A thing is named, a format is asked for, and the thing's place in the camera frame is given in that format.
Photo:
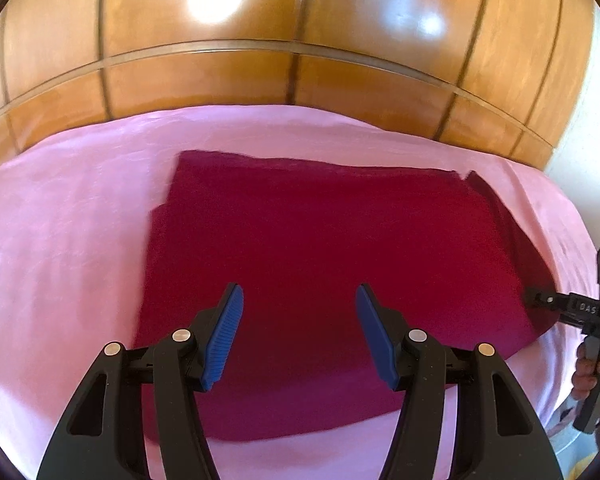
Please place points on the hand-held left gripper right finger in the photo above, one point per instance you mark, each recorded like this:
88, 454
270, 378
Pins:
375, 332

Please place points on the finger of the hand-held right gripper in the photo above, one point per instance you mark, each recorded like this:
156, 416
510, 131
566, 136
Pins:
542, 300

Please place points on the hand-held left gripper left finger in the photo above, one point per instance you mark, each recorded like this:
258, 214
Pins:
225, 332

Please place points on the dark red cloth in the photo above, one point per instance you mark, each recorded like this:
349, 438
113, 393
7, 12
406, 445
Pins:
305, 235

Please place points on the person's right hand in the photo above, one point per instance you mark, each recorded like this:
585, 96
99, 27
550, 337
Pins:
584, 370

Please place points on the white printed cloth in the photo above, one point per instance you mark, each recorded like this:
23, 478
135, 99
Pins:
565, 425

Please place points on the pink bed sheet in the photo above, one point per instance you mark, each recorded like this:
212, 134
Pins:
70, 220

